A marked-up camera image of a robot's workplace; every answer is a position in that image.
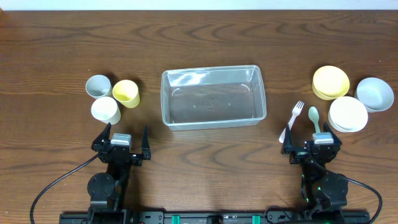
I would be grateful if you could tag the white plastic bowl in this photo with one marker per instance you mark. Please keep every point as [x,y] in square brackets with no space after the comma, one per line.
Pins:
[347,114]

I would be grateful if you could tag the grey plastic cup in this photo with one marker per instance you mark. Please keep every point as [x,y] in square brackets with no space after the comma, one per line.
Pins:
[98,86]

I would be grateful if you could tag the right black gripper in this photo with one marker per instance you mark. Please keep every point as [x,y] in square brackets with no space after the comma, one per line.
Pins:
[313,150]

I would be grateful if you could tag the white plastic cup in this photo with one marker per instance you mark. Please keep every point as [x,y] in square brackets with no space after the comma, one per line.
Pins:
[106,109]

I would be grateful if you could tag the grey plastic bowl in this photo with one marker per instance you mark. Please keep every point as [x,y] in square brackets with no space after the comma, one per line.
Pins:
[375,94]

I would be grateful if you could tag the green plastic spoon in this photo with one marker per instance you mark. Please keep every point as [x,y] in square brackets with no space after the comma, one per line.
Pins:
[314,117]

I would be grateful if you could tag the yellow plastic cup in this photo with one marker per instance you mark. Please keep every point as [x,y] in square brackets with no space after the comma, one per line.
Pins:
[127,93]

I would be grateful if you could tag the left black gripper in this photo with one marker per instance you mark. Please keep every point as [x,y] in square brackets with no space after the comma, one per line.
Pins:
[121,154]

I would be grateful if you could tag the clear plastic container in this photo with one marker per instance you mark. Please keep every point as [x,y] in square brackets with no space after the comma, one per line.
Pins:
[212,97]

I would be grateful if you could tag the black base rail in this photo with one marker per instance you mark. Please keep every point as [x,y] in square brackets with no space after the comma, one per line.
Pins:
[269,216]

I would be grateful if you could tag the yellow plastic bowl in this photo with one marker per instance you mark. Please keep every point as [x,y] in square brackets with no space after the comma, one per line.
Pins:
[330,82]

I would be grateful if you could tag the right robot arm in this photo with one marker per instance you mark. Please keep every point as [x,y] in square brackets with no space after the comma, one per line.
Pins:
[324,191]

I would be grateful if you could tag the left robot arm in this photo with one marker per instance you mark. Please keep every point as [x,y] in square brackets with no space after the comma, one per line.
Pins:
[107,189]

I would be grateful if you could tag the white plastic fork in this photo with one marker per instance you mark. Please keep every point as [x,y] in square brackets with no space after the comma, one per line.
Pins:
[295,112]

